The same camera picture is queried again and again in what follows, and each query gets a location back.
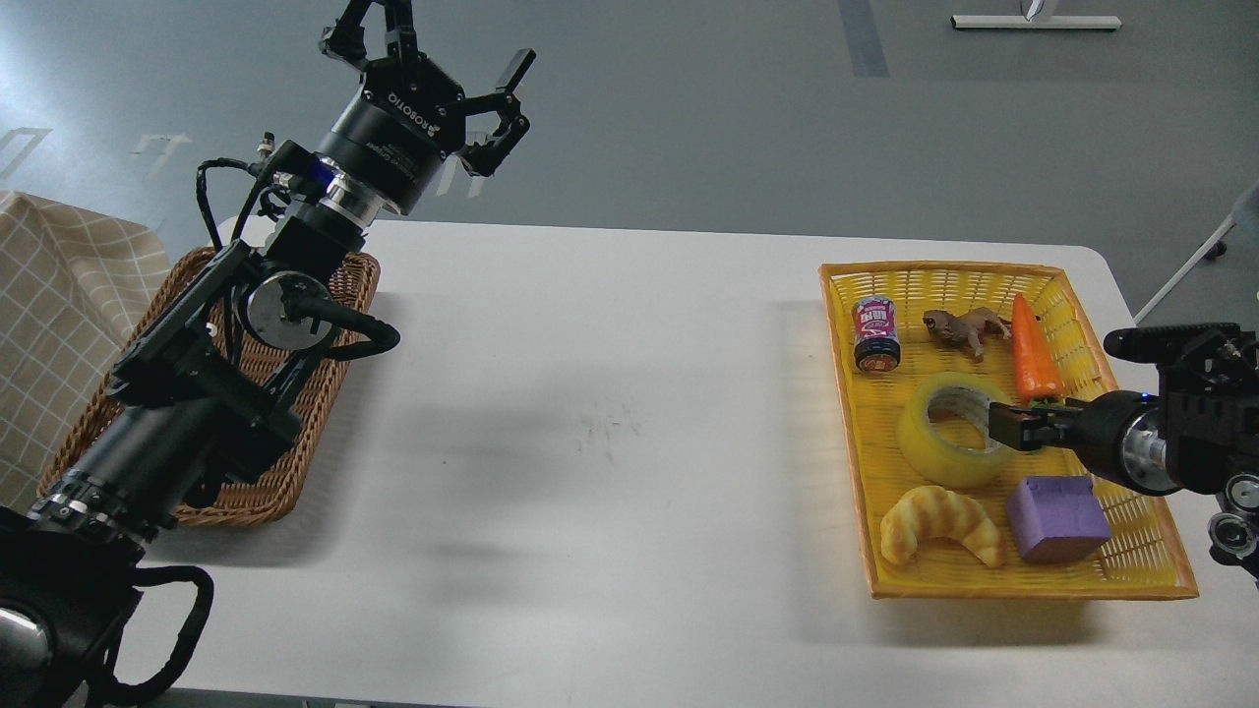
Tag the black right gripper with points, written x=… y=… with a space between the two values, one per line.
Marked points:
x=1094 y=431

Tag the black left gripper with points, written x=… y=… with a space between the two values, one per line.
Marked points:
x=398 y=128

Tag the yellow tape roll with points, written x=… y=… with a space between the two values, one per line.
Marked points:
x=932 y=455

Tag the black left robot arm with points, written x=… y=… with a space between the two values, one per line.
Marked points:
x=208 y=391

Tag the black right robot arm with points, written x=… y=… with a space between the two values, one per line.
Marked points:
x=1198 y=432

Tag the orange toy carrot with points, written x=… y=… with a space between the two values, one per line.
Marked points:
x=1036 y=374

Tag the purple foam block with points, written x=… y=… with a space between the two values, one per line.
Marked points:
x=1056 y=519

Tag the brown toy animal figure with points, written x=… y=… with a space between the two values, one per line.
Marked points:
x=967 y=330

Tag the yellow plastic basket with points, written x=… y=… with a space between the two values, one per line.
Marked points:
x=1144 y=558

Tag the toy croissant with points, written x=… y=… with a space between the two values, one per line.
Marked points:
x=931 y=513

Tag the toy soda can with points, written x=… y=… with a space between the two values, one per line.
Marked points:
x=877 y=347

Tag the person in white clothes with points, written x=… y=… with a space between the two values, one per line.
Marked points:
x=1245 y=211

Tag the beige checkered cloth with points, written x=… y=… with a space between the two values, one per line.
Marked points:
x=74 y=284

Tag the white floor stand base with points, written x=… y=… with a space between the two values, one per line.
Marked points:
x=1099 y=23

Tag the brown wicker basket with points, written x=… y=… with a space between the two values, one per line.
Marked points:
x=277 y=492

